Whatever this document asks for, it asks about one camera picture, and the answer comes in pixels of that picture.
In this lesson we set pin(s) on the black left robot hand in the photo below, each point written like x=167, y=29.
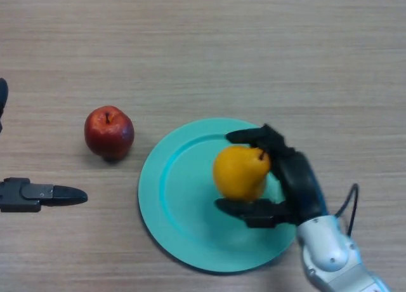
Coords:
x=22, y=195

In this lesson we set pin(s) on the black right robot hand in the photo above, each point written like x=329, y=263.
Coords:
x=299, y=184

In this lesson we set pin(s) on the yellow pear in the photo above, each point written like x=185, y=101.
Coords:
x=239, y=173

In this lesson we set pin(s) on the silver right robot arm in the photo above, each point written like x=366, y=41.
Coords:
x=330, y=250

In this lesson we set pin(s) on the teal round plate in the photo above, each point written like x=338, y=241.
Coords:
x=187, y=190

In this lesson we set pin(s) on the red apple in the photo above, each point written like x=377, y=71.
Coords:
x=109, y=133

